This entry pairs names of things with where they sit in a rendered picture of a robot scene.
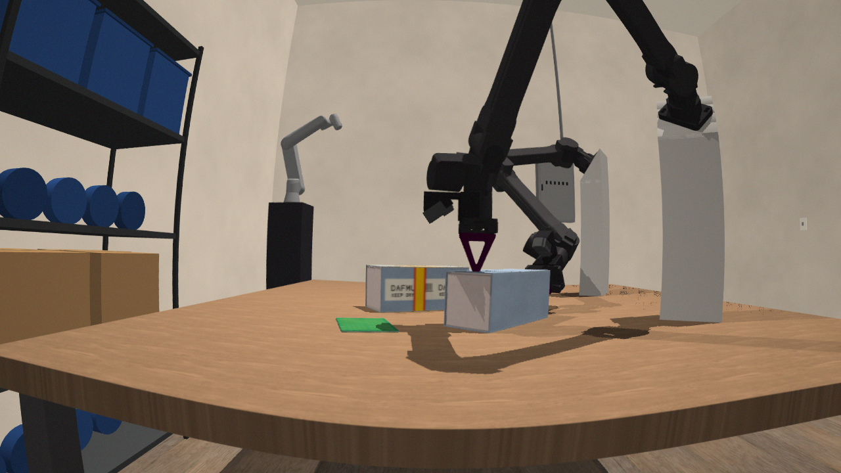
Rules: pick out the green cutting mat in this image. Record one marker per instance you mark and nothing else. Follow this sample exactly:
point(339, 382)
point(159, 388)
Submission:
point(365, 325)

